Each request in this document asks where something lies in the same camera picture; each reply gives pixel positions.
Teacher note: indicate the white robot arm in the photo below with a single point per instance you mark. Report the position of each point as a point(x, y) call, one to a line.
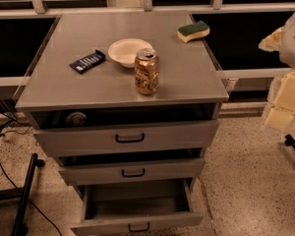
point(280, 108)

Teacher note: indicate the gold soda can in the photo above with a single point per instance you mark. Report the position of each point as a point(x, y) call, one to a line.
point(146, 71)

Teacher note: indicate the dark blue snack packet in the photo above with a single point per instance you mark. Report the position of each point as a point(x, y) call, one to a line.
point(84, 64)

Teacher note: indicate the metal window railing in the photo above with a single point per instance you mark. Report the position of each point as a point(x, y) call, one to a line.
point(147, 4)

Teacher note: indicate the grey top drawer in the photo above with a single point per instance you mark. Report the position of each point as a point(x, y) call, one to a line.
point(130, 129)

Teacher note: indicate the black stand leg left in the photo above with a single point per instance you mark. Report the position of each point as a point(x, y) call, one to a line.
point(18, 228)

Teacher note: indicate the grey drawer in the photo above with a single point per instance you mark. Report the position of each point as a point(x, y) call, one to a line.
point(136, 207)
point(130, 129)
point(132, 166)

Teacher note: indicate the round object in top drawer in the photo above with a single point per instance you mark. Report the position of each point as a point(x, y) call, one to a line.
point(76, 119)

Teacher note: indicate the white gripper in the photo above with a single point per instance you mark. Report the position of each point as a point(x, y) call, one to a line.
point(294, 43)

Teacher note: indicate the green yellow sponge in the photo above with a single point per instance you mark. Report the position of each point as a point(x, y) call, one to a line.
point(194, 31)

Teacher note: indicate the grey metal drawer cabinet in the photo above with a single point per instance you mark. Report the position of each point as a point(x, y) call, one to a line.
point(187, 75)

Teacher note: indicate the grey middle drawer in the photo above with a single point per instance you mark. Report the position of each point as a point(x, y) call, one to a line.
point(132, 166)

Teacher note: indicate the grey bottom drawer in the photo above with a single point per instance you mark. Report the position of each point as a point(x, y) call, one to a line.
point(136, 207)

